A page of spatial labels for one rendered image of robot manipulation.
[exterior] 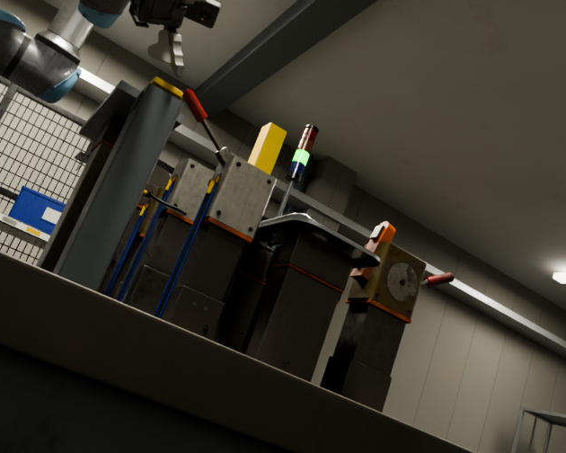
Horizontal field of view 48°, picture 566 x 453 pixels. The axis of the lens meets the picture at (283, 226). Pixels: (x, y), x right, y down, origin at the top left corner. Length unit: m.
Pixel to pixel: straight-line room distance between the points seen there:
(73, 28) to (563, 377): 6.31
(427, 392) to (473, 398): 0.55
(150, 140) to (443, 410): 5.19
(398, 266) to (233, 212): 0.35
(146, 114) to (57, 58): 0.54
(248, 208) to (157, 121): 0.23
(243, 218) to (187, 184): 0.27
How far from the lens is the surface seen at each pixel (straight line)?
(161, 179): 1.69
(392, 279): 1.20
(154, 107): 1.14
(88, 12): 1.36
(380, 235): 1.23
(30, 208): 2.44
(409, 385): 5.80
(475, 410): 6.34
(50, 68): 1.63
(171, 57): 1.18
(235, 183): 1.06
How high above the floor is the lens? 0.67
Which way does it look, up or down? 17 degrees up
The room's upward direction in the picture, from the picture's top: 21 degrees clockwise
